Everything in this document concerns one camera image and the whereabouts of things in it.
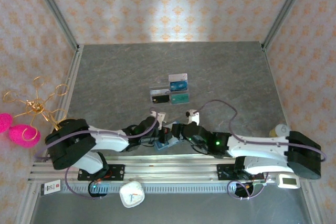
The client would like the blue card holder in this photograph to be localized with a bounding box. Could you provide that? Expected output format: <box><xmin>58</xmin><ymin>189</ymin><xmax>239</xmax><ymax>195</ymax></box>
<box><xmin>154</xmin><ymin>120</ymin><xmax>181</xmax><ymax>152</ymax></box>

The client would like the blue credit card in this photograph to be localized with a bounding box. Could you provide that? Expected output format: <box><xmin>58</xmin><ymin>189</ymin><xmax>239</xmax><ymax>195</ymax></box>
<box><xmin>170</xmin><ymin>80</ymin><xmax>190</xmax><ymax>91</ymax></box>

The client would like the silver credit card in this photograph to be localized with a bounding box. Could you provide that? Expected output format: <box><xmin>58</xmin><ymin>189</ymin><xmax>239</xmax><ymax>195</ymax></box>
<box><xmin>168</xmin><ymin>72</ymin><xmax>189</xmax><ymax>83</ymax></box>

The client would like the green credit card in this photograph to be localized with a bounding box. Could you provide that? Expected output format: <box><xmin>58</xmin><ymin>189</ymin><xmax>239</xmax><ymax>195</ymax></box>
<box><xmin>170</xmin><ymin>93</ymin><xmax>191</xmax><ymax>105</ymax></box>

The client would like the black credit card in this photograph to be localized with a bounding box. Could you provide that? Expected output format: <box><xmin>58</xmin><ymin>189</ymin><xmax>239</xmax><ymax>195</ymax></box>
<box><xmin>152</xmin><ymin>94</ymin><xmax>170</xmax><ymax>104</ymax></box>

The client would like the clear acrylic card stand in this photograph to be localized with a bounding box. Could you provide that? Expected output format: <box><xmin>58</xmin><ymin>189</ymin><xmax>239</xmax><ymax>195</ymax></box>
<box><xmin>149</xmin><ymin>78</ymin><xmax>191</xmax><ymax>106</ymax></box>

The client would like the black base electronics module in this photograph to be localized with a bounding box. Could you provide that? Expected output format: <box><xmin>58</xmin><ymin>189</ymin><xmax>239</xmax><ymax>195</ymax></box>
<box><xmin>229</xmin><ymin>180</ymin><xmax>254</xmax><ymax>200</ymax></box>
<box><xmin>88</xmin><ymin>181</ymin><xmax>110</xmax><ymax>198</ymax></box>

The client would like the yellow can with white lid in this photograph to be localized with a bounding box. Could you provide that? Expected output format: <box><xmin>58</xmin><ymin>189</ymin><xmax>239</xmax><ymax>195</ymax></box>
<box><xmin>269</xmin><ymin>123</ymin><xmax>291</xmax><ymax>138</ymax></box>

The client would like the white digital thermometer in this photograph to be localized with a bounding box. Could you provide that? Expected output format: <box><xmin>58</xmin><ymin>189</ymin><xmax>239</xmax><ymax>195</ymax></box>
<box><xmin>277</xmin><ymin>174</ymin><xmax>301</xmax><ymax>189</ymax></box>

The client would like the white label with red mark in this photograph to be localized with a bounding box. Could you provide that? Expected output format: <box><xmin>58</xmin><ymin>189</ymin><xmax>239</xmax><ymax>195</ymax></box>
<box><xmin>40</xmin><ymin>179</ymin><xmax>62</xmax><ymax>196</ymax></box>

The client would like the large pink fuzzy ball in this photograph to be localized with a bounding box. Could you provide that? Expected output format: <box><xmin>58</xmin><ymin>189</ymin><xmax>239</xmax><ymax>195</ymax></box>
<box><xmin>8</xmin><ymin>124</ymin><xmax>41</xmax><ymax>148</ymax></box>

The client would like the small pink fuzzy ball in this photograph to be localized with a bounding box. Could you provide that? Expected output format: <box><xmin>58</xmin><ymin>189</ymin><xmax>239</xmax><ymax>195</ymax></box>
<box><xmin>0</xmin><ymin>113</ymin><xmax>13</xmax><ymax>134</ymax></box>

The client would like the aluminium mounting rail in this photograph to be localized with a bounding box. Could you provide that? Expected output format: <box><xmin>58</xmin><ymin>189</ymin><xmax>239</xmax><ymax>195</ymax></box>
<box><xmin>27</xmin><ymin>152</ymin><xmax>302</xmax><ymax>185</ymax></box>

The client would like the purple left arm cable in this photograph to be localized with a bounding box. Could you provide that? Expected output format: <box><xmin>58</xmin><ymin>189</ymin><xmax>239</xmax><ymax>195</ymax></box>
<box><xmin>33</xmin><ymin>107</ymin><xmax>160</xmax><ymax>161</ymax></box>

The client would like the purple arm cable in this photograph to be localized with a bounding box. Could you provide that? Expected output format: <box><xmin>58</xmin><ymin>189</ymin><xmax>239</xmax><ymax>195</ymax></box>
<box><xmin>194</xmin><ymin>99</ymin><xmax>327</xmax><ymax>163</ymax></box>
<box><xmin>33</xmin><ymin>107</ymin><xmax>160</xmax><ymax>161</ymax></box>

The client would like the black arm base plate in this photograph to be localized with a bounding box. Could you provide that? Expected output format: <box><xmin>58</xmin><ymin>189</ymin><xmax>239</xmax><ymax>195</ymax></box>
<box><xmin>77</xmin><ymin>164</ymin><xmax>125</xmax><ymax>182</ymax></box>
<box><xmin>216</xmin><ymin>164</ymin><xmax>245</xmax><ymax>182</ymax></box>

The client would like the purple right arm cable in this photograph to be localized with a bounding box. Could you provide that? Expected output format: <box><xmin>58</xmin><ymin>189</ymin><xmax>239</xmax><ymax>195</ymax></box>
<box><xmin>194</xmin><ymin>99</ymin><xmax>327</xmax><ymax>163</ymax></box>

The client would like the grey slotted cable duct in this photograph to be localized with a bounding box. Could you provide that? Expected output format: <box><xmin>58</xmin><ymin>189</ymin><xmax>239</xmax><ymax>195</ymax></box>
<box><xmin>61</xmin><ymin>183</ymin><xmax>279</xmax><ymax>195</ymax></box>

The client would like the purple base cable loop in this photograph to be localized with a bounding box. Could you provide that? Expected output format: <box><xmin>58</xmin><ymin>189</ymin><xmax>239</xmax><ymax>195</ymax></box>
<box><xmin>64</xmin><ymin>167</ymin><xmax>106</xmax><ymax>200</ymax></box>
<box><xmin>226</xmin><ymin>179</ymin><xmax>266</xmax><ymax>201</ymax></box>

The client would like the aluminium table side rail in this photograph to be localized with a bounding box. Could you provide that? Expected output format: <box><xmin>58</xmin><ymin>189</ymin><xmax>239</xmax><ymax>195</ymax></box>
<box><xmin>14</xmin><ymin>44</ymin><xmax>85</xmax><ymax>224</ymax></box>
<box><xmin>262</xmin><ymin>42</ymin><xmax>326</xmax><ymax>224</ymax></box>

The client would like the gold wire stand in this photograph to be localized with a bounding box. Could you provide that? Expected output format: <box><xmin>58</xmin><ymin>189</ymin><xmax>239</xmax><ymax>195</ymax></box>
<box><xmin>2</xmin><ymin>76</ymin><xmax>71</xmax><ymax>141</ymax></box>

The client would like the aluminium frame post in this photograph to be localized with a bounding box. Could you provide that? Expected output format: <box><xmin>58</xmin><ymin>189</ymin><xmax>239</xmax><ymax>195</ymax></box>
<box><xmin>27</xmin><ymin>0</ymin><xmax>81</xmax><ymax>52</ymax></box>
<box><xmin>261</xmin><ymin>0</ymin><xmax>313</xmax><ymax>51</ymax></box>

